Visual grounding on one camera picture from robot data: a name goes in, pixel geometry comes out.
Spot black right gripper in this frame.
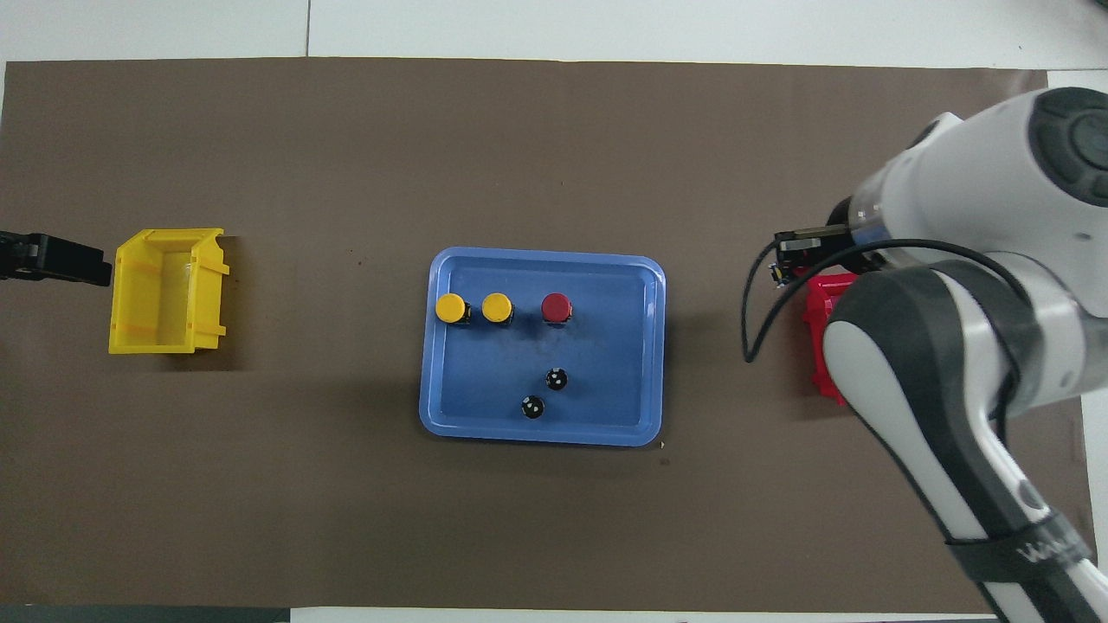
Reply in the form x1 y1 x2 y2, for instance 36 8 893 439
775 223 875 285

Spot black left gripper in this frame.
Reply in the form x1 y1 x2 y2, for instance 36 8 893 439
0 232 113 286

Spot red plastic bin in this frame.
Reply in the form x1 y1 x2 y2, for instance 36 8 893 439
802 271 866 408

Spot brown table mat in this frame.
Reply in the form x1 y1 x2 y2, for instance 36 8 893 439
0 57 1098 611

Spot yellow plastic bin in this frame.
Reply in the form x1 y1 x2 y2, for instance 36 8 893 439
108 228 231 356

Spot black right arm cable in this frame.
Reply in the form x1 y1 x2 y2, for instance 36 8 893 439
743 238 1040 364

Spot blue plastic tray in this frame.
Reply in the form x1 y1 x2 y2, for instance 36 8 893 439
419 247 667 447

